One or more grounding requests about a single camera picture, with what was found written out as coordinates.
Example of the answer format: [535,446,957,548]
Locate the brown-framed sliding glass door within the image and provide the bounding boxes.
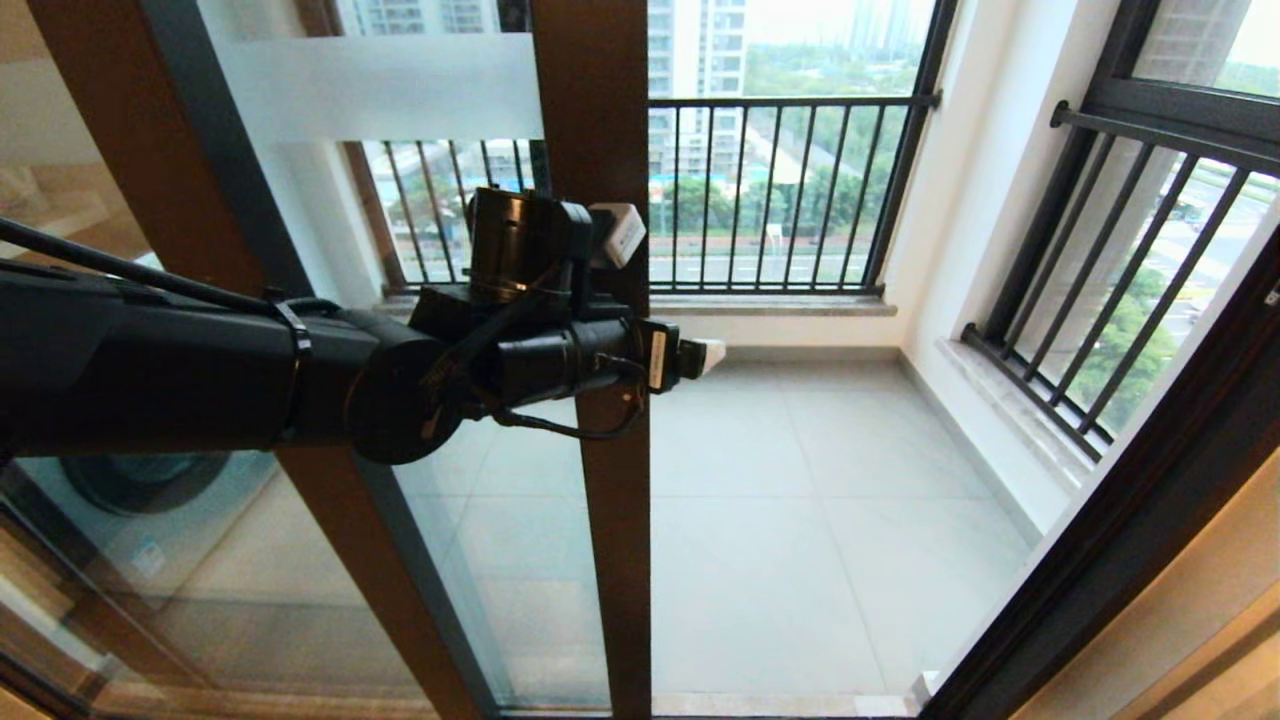
[215,0,653,720]

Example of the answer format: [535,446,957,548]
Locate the long grey stone window sill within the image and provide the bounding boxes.
[375,293,898,319]

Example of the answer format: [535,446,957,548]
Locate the black zip tie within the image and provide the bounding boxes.
[268,290,313,446]

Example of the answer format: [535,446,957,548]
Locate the black long window railing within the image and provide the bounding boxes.
[360,90,943,299]

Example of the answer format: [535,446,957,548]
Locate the short grey stone window sill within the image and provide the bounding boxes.
[938,338,1091,486]

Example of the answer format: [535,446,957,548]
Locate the black short window railing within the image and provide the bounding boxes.
[962,100,1280,463]

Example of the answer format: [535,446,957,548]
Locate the brown-framed fixed glass door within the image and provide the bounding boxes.
[0,0,501,720]

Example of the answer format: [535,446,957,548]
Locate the silver front-load washing machine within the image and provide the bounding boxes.
[0,255,283,606]

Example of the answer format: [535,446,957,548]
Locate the beige wooden door casing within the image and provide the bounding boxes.
[1010,470,1280,720]

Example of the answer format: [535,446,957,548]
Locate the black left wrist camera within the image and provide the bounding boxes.
[635,318,683,396]

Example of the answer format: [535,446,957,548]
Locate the braided sleeve cable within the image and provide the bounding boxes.
[420,290,561,401]

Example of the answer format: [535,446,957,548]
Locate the black left camera cable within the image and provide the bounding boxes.
[490,355,651,443]

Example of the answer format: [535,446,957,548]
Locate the dark wide window frame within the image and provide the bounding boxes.
[295,0,961,298]

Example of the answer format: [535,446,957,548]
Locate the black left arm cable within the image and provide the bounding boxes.
[0,215,346,321]

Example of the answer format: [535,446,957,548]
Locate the dark door frame jamb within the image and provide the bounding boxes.
[920,240,1280,720]

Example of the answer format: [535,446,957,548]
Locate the cream wall shelf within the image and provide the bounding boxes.
[0,165,113,266]

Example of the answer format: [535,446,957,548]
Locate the dark narrow window frame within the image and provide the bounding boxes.
[1005,0,1280,331]

